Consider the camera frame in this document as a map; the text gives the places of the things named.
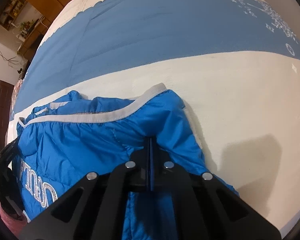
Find wooden wall bookshelf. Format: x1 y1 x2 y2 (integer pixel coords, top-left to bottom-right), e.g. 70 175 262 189
0 0 29 32

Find blue puffer jacket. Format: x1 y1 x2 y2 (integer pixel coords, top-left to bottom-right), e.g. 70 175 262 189
11 82 241 240

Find blue and white bed sheet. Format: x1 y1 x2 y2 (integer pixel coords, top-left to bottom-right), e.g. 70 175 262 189
5 0 300 240

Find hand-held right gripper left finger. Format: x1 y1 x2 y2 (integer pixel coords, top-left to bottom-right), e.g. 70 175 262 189
20 137 151 240

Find person's pink checked clothing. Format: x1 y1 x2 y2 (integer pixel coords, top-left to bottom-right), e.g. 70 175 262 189
0 204 29 230

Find black wall cable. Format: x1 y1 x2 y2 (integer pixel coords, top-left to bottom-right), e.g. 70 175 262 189
0 37 24 73

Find pink floral blanket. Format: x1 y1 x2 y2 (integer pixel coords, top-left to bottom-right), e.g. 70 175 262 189
10 77 27 113

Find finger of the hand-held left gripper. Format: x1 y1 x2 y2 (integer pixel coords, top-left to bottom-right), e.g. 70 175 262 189
0 139 20 159

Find wooden desk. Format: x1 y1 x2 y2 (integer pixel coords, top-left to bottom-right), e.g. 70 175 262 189
17 15 54 62

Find dark wooden door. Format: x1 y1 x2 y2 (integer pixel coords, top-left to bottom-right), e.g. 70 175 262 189
0 78 13 153

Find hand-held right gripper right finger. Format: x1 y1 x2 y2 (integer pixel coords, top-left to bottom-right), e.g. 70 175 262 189
150 137 282 240

